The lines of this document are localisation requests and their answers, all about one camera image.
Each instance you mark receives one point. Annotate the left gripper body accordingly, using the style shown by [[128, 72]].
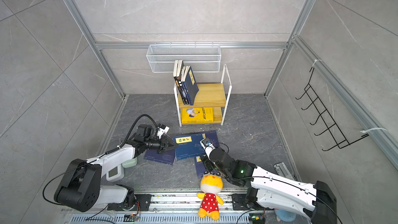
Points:
[[162, 146]]

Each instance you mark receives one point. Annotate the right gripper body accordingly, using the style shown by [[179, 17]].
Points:
[[209, 165]]

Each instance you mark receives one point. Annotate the purple blue book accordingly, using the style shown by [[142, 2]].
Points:
[[199, 166]]

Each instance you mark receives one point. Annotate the yellow cartoon book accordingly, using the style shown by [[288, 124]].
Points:
[[197, 115]]

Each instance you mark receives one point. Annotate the black wolf cover book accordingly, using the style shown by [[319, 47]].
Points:
[[180, 84]]

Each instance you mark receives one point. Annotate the blue book Lunyu label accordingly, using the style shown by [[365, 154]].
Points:
[[192, 84]]

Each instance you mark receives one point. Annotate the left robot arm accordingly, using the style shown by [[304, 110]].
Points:
[[80, 187]]

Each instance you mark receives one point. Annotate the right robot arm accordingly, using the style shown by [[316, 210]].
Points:
[[314, 201]]

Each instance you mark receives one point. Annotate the blue book hidden under Lunyu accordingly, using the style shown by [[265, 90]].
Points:
[[167, 157]]

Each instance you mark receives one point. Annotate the yellow plush toy red dress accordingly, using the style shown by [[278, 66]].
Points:
[[211, 186]]

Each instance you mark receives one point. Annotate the pale green case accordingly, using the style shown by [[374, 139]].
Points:
[[130, 163]]

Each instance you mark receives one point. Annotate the white thermometer display device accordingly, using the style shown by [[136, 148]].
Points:
[[115, 174]]

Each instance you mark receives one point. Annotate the white wooden two-tier shelf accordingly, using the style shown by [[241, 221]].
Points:
[[216, 95]]

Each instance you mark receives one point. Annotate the white remote-like device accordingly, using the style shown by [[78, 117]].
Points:
[[283, 171]]

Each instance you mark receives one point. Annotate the striped plush doll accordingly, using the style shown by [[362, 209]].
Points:
[[285, 216]]

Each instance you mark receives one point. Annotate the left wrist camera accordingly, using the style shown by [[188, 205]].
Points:
[[162, 130]]

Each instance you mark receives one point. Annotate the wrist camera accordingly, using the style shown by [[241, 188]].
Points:
[[206, 144], [162, 130]]

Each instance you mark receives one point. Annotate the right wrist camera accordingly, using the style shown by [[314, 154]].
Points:
[[206, 144]]

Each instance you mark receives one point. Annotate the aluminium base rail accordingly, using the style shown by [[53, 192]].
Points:
[[174, 208]]

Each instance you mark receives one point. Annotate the black wire hook rack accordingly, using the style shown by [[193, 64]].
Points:
[[324, 116]]

